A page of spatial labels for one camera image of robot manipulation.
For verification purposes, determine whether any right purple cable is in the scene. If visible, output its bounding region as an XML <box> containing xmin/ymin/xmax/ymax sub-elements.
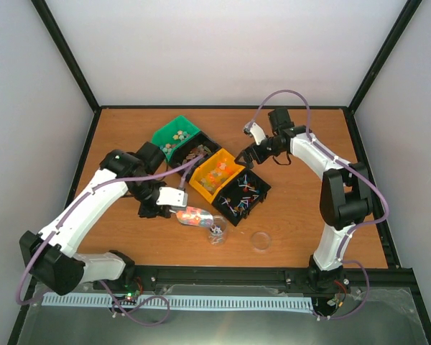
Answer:
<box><xmin>249</xmin><ymin>88</ymin><xmax>390</xmax><ymax>321</ymax></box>

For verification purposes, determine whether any clear plastic jar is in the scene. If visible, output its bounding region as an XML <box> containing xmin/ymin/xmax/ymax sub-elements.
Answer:
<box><xmin>208</xmin><ymin>216</ymin><xmax>228</xmax><ymax>246</ymax></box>

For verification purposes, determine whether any green plastic bin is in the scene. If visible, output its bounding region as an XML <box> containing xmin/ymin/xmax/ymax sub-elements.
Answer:
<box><xmin>152</xmin><ymin>115</ymin><xmax>200</xmax><ymax>162</ymax></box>

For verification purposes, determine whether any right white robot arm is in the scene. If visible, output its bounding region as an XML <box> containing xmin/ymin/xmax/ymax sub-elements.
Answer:
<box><xmin>235</xmin><ymin>108</ymin><xmax>373</xmax><ymax>292</ymax></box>

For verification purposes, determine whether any yellow plastic bin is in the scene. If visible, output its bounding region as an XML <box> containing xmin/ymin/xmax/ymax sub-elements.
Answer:
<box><xmin>189</xmin><ymin>149</ymin><xmax>244</xmax><ymax>203</ymax></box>

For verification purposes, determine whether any light blue cable duct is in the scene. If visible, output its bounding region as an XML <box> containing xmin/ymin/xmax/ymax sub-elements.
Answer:
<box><xmin>41</xmin><ymin>293</ymin><xmax>313</xmax><ymax>313</ymax></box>

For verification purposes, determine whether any black bin with popsicle candies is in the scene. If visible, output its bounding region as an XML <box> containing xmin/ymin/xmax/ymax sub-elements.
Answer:
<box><xmin>168</xmin><ymin>132</ymin><xmax>221</xmax><ymax>182</ymax></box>

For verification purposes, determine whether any black bin with lollipops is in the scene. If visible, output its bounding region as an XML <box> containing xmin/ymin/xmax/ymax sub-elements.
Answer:
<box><xmin>211</xmin><ymin>168</ymin><xmax>271</xmax><ymax>226</ymax></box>

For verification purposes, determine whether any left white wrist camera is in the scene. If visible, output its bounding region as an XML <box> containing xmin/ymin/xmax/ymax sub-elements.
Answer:
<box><xmin>156</xmin><ymin>187</ymin><xmax>188</xmax><ymax>211</ymax></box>

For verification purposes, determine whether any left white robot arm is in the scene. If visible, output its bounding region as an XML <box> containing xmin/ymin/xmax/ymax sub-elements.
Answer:
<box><xmin>19</xmin><ymin>142</ymin><xmax>170</xmax><ymax>295</ymax></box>

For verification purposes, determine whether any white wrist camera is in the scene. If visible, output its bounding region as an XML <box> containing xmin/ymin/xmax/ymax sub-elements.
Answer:
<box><xmin>244</xmin><ymin>122</ymin><xmax>267</xmax><ymax>146</ymax></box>
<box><xmin>156</xmin><ymin>187</ymin><xmax>188</xmax><ymax>211</ymax></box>

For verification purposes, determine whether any black frame post left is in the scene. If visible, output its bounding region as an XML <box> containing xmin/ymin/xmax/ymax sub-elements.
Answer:
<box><xmin>31</xmin><ymin>0</ymin><xmax>101</xmax><ymax>113</ymax></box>

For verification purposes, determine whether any black frame post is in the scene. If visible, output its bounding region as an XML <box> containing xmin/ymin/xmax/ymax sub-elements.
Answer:
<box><xmin>348</xmin><ymin>0</ymin><xmax>422</xmax><ymax>115</ymax></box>
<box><xmin>31</xmin><ymin>0</ymin><xmax>101</xmax><ymax>113</ymax></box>

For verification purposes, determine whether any black frame post right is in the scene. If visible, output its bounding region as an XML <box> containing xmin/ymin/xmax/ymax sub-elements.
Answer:
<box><xmin>348</xmin><ymin>0</ymin><xmax>422</xmax><ymax>115</ymax></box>

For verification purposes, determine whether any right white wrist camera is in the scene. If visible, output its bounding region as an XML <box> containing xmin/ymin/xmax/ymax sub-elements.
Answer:
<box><xmin>244</xmin><ymin>122</ymin><xmax>267</xmax><ymax>146</ymax></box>

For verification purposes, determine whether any metal base plate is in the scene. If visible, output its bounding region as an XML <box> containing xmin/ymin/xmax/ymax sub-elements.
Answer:
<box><xmin>10</xmin><ymin>285</ymin><xmax>431</xmax><ymax>344</ymax></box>

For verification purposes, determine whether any black aluminium rail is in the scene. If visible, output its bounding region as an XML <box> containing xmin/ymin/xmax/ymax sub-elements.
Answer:
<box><xmin>32</xmin><ymin>264</ymin><xmax>416</xmax><ymax>292</ymax></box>

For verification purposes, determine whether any metal scoop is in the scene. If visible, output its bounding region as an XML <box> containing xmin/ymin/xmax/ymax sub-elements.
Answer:
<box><xmin>171</xmin><ymin>206</ymin><xmax>214</xmax><ymax>228</ymax></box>

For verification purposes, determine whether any clear jar lid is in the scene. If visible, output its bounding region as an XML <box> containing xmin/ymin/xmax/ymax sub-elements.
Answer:
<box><xmin>251</xmin><ymin>231</ymin><xmax>272</xmax><ymax>252</ymax></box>

